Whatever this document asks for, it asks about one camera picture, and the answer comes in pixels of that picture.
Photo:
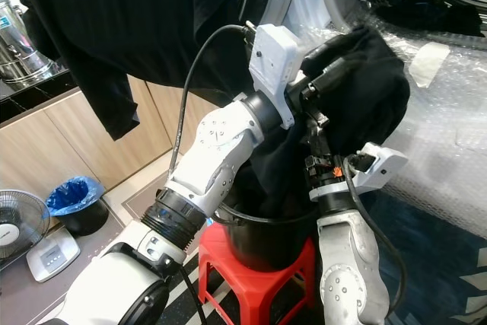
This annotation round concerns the white tape patch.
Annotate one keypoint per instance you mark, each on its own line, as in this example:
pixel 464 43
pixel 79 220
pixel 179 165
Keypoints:
pixel 430 65

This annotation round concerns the stainless steel water urn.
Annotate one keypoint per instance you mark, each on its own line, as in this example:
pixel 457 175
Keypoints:
pixel 23 47

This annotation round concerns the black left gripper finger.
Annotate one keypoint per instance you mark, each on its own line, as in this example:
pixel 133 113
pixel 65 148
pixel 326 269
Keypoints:
pixel 325 78

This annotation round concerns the red plastic stool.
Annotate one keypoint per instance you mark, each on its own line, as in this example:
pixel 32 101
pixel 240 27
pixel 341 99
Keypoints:
pixel 243 287

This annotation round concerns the white bathroom scale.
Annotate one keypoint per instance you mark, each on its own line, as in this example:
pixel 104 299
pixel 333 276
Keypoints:
pixel 53 256

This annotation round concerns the wooden cabinet with black counter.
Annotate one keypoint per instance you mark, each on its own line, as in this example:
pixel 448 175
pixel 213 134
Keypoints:
pixel 61 142

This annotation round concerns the grey floor mat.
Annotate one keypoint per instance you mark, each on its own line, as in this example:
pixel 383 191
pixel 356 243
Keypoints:
pixel 148 199
pixel 19 294

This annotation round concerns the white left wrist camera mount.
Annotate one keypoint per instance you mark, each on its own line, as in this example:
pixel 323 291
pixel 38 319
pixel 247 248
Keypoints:
pixel 274 62

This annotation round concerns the large black hanging shirt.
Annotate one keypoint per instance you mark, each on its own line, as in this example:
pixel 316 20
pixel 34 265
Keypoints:
pixel 137 20

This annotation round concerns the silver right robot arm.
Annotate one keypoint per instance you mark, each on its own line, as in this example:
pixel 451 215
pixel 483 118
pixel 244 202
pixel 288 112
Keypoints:
pixel 350 264

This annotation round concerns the black garment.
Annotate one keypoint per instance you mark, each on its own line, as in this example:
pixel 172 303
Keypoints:
pixel 373 89

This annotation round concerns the white electric fan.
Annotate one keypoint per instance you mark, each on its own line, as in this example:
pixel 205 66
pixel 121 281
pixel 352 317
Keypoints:
pixel 17 222

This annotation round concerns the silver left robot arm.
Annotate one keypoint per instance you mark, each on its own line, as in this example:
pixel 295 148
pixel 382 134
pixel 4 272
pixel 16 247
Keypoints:
pixel 213 157

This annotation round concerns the black plastic bucket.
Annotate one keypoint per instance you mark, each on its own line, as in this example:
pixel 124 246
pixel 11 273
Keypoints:
pixel 262 241

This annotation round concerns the black bin with blue bag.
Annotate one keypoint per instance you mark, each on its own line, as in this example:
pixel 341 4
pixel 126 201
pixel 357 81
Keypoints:
pixel 77 203

